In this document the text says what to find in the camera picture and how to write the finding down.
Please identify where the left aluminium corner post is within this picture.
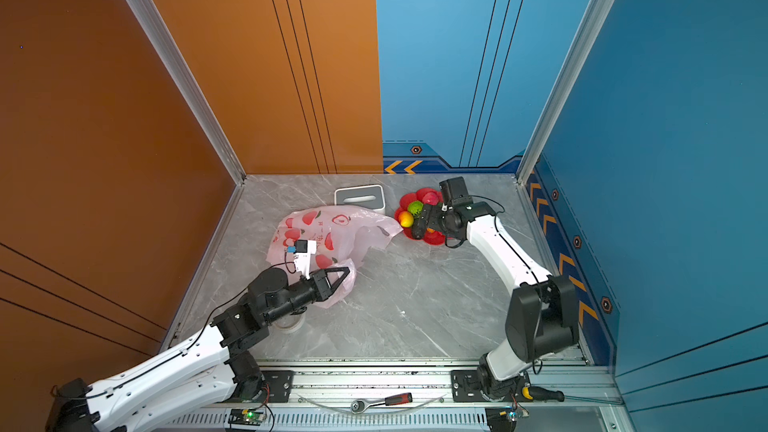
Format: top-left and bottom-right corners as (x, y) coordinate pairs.
(125, 0), (246, 186)

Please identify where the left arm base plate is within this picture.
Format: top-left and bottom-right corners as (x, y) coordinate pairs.
(235, 369), (295, 404)

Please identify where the aluminium corner post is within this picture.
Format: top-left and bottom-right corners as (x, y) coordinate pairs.
(515, 0), (615, 186)
(125, 0), (246, 186)

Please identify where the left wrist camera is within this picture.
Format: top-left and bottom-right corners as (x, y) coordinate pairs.
(284, 239), (317, 278)

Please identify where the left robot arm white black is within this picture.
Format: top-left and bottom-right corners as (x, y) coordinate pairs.
(45, 267), (350, 431)

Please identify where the pink dragon fruit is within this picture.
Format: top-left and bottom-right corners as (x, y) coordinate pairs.
(420, 191), (441, 205)

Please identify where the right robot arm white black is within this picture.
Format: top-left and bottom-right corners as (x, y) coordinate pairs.
(412, 177), (580, 401)

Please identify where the aluminium front rail frame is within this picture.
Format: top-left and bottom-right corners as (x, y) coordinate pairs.
(151, 361), (633, 431)

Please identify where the right green circuit board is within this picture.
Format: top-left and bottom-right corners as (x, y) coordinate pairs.
(485, 408), (522, 432)

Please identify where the red handled ratchet wrench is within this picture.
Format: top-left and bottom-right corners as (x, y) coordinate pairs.
(350, 392), (413, 414)

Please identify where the left green circuit board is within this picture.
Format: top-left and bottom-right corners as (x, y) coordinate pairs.
(227, 408), (270, 431)

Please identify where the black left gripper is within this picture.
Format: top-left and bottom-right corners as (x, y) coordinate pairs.
(266, 265), (349, 328)

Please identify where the green lime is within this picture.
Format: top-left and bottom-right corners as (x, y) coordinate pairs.
(407, 200), (424, 217)

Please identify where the yellow black screwdriver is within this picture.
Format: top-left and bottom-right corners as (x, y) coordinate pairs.
(521, 385), (565, 402)

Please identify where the red flower-shaped plate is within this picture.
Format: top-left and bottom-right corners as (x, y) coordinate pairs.
(393, 188), (446, 246)

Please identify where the green circuit board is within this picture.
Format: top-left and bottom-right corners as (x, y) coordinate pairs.
(227, 408), (270, 431)
(485, 408), (522, 432)

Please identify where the pink printed plastic bag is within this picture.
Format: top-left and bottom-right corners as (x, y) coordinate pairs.
(266, 206), (402, 309)

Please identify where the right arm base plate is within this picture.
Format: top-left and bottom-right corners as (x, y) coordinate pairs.
(450, 367), (530, 403)

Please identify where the right aluminium corner post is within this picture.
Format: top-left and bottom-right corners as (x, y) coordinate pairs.
(515, 0), (615, 186)

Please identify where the white grey tissue box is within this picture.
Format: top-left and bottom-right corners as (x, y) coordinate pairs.
(334, 184), (386, 213)

